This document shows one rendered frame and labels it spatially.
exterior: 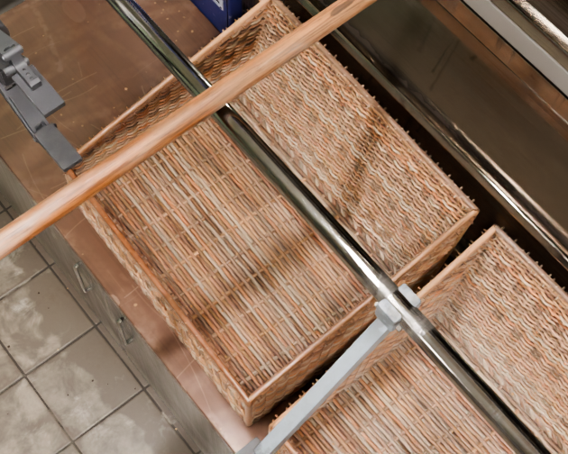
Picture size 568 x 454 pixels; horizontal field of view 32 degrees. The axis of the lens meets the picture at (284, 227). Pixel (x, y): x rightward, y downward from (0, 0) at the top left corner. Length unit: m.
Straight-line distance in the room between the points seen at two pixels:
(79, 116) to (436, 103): 0.77
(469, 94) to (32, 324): 1.33
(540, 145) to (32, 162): 0.98
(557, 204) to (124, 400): 1.24
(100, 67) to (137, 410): 0.81
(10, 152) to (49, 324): 0.60
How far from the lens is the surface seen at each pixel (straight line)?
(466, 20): 1.42
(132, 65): 2.06
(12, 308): 2.48
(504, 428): 1.16
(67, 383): 2.40
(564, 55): 1.06
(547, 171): 1.48
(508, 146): 1.51
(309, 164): 1.90
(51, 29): 2.14
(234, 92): 1.27
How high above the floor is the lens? 2.26
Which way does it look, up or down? 64 degrees down
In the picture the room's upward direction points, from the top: 4 degrees clockwise
